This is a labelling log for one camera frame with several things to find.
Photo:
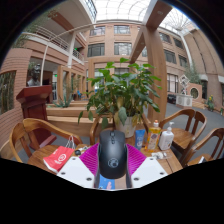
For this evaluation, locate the wooden armchair beside plant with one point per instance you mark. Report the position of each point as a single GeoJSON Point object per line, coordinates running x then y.
{"type": "Point", "coordinates": [95, 130]}

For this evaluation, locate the dark red wooden lectern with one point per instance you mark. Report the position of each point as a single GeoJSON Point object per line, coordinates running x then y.
{"type": "Point", "coordinates": [35, 103]}

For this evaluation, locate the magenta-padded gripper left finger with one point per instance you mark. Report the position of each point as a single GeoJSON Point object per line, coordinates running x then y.
{"type": "Point", "coordinates": [75, 170]}

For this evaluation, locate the wooden armchair with red bag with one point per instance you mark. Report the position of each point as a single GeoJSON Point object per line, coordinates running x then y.
{"type": "Point", "coordinates": [36, 125]}

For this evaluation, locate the blue squeeze tube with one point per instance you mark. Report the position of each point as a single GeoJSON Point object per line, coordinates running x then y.
{"type": "Point", "coordinates": [140, 138]}

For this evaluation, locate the green plant in white pot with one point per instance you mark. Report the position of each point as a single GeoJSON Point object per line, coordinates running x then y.
{"type": "Point", "coordinates": [123, 90]}

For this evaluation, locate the black computer mouse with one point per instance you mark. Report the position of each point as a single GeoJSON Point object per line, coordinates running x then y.
{"type": "Point", "coordinates": [112, 153]}

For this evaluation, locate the black car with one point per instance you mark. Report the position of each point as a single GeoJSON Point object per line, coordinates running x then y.
{"type": "Point", "coordinates": [171, 98]}

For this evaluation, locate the black key fob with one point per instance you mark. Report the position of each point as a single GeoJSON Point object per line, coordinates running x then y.
{"type": "Point", "coordinates": [77, 152]}

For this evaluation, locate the white outdoor sculpture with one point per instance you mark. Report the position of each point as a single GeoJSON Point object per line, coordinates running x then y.
{"type": "Point", "coordinates": [184, 85]}

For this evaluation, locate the clear packet of white items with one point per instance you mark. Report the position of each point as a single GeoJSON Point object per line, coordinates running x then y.
{"type": "Point", "coordinates": [158, 155]}

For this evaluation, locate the dark bust statue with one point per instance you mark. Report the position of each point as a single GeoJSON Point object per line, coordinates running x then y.
{"type": "Point", "coordinates": [35, 75]}

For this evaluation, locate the yellow dish soap bottle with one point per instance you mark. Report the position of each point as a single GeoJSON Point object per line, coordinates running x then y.
{"type": "Point", "coordinates": [153, 138]}

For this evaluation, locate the white pump bottle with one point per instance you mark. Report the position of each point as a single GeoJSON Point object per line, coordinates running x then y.
{"type": "Point", "coordinates": [166, 140]}

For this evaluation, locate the red paper bag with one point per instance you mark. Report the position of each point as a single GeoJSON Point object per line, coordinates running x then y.
{"type": "Point", "coordinates": [58, 158]}

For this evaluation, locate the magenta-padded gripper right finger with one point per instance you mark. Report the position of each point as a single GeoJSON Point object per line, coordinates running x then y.
{"type": "Point", "coordinates": [148, 170]}

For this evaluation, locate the black and white box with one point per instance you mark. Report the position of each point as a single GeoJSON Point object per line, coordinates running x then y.
{"type": "Point", "coordinates": [201, 160]}

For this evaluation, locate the wooden armchair with empty seat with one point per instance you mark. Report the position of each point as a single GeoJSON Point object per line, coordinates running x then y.
{"type": "Point", "coordinates": [180, 136]}

